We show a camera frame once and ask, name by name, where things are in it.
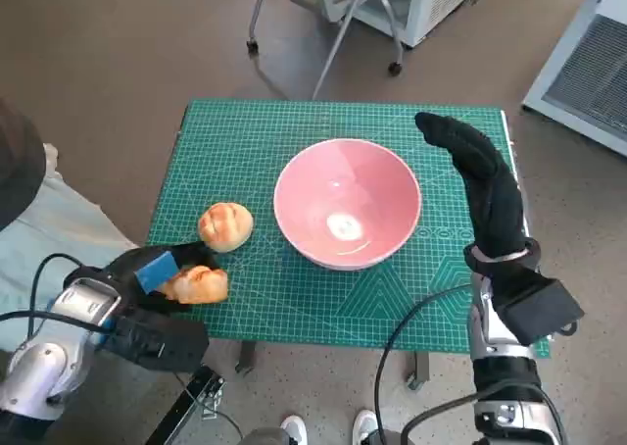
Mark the green cutting mat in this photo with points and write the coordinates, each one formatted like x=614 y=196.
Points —
x=245 y=146

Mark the person's foot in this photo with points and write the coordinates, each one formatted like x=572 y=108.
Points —
x=294 y=429
x=53 y=161
x=367 y=426

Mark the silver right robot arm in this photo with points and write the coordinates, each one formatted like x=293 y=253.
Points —
x=504 y=366

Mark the round toy bread roll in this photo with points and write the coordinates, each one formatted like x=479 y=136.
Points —
x=225 y=227

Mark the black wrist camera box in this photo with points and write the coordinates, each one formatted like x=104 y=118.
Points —
x=539 y=310
x=157 y=342

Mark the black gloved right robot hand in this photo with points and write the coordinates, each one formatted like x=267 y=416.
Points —
x=495 y=205

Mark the pink bowl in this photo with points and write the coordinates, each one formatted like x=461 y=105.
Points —
x=343 y=190

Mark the metal table leg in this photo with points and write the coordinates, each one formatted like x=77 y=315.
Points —
x=246 y=357
x=420 y=369

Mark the grey-white cabinet with mesh panel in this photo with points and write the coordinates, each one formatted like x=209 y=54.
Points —
x=588 y=72

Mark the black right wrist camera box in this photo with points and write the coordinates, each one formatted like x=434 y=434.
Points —
x=539 y=310

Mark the grey metal pole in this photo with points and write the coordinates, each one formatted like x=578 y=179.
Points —
x=341 y=35

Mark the black metal stand bar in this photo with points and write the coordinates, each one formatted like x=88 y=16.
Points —
x=183 y=406

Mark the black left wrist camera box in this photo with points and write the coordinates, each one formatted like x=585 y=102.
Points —
x=157 y=342

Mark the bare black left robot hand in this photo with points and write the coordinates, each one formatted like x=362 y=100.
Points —
x=154 y=273

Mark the rectangular toy bread loaf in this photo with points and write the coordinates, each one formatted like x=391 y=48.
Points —
x=201 y=285

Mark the person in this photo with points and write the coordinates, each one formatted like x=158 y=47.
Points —
x=59 y=219

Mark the white cabinet with mesh panel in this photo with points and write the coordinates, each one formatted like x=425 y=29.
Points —
x=441 y=4

